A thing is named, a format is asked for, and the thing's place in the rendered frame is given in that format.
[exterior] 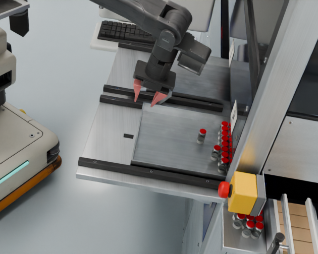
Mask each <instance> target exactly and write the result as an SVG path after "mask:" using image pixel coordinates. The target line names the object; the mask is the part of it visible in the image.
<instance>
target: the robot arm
mask: <svg viewBox="0 0 318 254"><path fill-rule="evenodd" d="M89 1H91V2H93V3H95V4H97V5H99V6H101V7H103V8H105V9H108V10H110V11H112V12H114V13H116V14H118V15H120V16H122V17H124V18H126V19H128V20H129V21H131V22H133V23H134V24H136V25H137V26H138V27H140V29H141V30H143V31H145V32H147V33H149V34H151V35H152V37H153V38H155V39H156V42H155V45H154V47H153V50H152V52H151V55H150V57H149V60H148V62H144V61H141V60H138V61H137V63H136V66H135V71H134V74H133V78H134V83H133V87H134V92H135V100H134V102H136V100H137V98H138V95H139V92H140V89H141V86H143V87H145V88H149V89H152V90H155V91H156V93H155V96H154V98H153V100H152V103H151V107H153V106H154V105H155V104H156V103H157V102H159V101H160V100H162V99H164V98H166V97H167V95H168V93H169V89H170V90H171V91H173V89H174V87H175V80H176V73H175V72H172V71H170V69H171V67H172V65H173V62H174V60H175V58H176V56H177V53H178V51H181V52H180V54H179V56H178V58H177V61H178V66H180V67H182V68H184V69H186V70H188V71H190V72H192V73H194V74H196V75H198V76H200V75H201V72H202V70H203V68H204V66H205V64H206V62H207V61H208V58H209V57H210V54H211V49H210V48H209V47H207V46H206V45H204V44H202V43H200V42H199V41H197V40H195V39H194V38H195V37H194V36H192V35H190V34H188V33H186V31H187V29H188V28H189V26H190V24H191V22H192V15H191V13H190V12H189V10H188V9H186V8H185V7H183V6H181V5H179V4H177V3H175V2H173V1H171V0H168V2H166V1H164V0H89Z"/></svg>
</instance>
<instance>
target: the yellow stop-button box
mask: <svg viewBox="0 0 318 254"><path fill-rule="evenodd" d="M265 198H266V196H265V189H264V179H263V175H258V174H257V175H255V174H250V173H244V172H238V171H235V172H234V173H233V177H232V179H231V182H230V193H229V194H228V211H229V212H234V213H240V214H246V215H249V214H250V216H257V215H258V213H259V211H260V209H261V207H262V205H263V203H264V200H265Z"/></svg>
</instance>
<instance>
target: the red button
mask: <svg viewBox="0 0 318 254"><path fill-rule="evenodd" d="M229 193H230V184H229V182H226V181H222V182H221V183H220V184H219V188H218V195H219V197H220V198H224V199H226V198H227V197H228V194H229Z"/></svg>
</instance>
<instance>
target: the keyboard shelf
mask: <svg viewBox="0 0 318 254"><path fill-rule="evenodd" d="M118 22H121V23H127V24H131V25H132V24H134V23H133V22H128V21H121V20H118ZM134 25H135V24H134ZM100 26H101V22H97V24H96V27H95V30H94V33H93V36H92V39H91V43H90V48H91V49H97V50H104V51H111V52H117V50H118V42H114V41H107V40H100V39H98V38H97V37H98V33H99V30H100Z"/></svg>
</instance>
